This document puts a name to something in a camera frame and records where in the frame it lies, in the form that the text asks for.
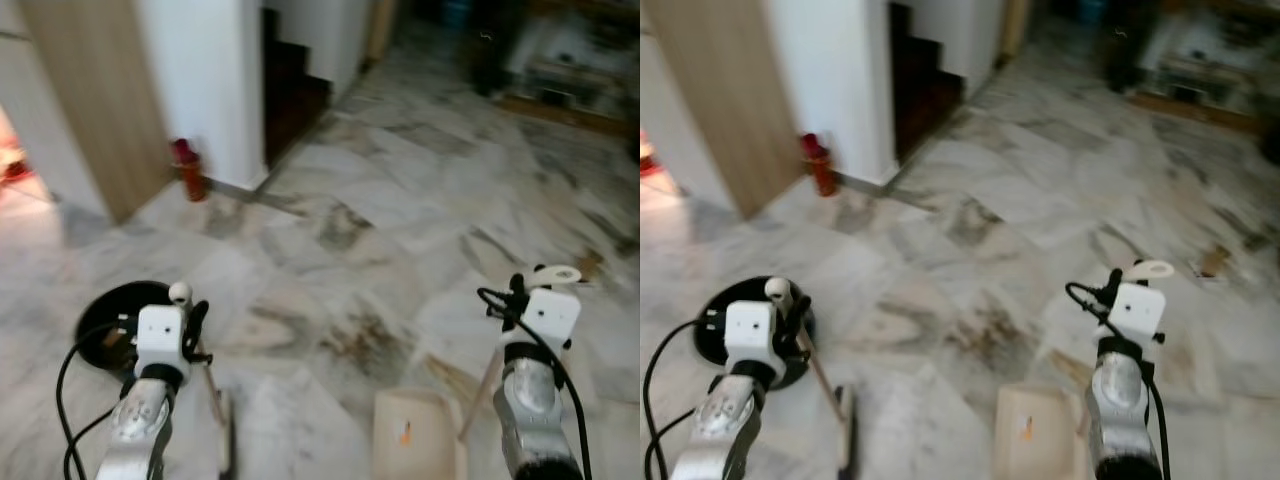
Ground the red cylindrical canister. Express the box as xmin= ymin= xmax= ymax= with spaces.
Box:
xmin=797 ymin=131 xmax=840 ymax=199
xmin=169 ymin=137 xmax=210 ymax=204

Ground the dark wooden staircase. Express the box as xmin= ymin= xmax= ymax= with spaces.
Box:
xmin=887 ymin=2 xmax=967 ymax=162
xmin=261 ymin=7 xmax=334 ymax=167

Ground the black plastic bucket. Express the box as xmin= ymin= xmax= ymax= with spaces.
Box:
xmin=697 ymin=275 xmax=817 ymax=393
xmin=75 ymin=280 xmax=177 ymax=379

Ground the light wooden cabinet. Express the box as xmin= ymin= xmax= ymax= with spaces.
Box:
xmin=17 ymin=0 xmax=180 ymax=226
xmin=644 ymin=0 xmax=810 ymax=220

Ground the blurred low wooden furniture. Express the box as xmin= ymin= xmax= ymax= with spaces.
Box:
xmin=470 ymin=0 xmax=641 ymax=137
xmin=1104 ymin=0 xmax=1280 ymax=137

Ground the beige dustpan with wooden handle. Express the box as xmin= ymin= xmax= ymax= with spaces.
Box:
xmin=371 ymin=264 xmax=584 ymax=480
xmin=992 ymin=259 xmax=1177 ymax=480

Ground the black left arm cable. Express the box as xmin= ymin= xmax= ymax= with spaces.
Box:
xmin=643 ymin=311 xmax=726 ymax=480
xmin=55 ymin=317 xmax=141 ymax=480

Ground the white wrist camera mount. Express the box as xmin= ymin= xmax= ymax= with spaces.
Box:
xmin=721 ymin=299 xmax=784 ymax=374
xmin=1097 ymin=282 xmax=1168 ymax=347
xmin=134 ymin=304 xmax=192 ymax=378
xmin=502 ymin=287 xmax=584 ymax=354

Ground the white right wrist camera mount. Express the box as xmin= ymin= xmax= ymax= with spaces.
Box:
xmin=1097 ymin=282 xmax=1168 ymax=347
xmin=502 ymin=287 xmax=584 ymax=354

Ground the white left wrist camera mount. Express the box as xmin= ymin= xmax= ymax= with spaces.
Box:
xmin=134 ymin=304 xmax=192 ymax=378
xmin=721 ymin=299 xmax=784 ymax=374

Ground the wooden broom with white knob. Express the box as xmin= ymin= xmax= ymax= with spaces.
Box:
xmin=168 ymin=282 xmax=238 ymax=477
xmin=765 ymin=279 xmax=860 ymax=477

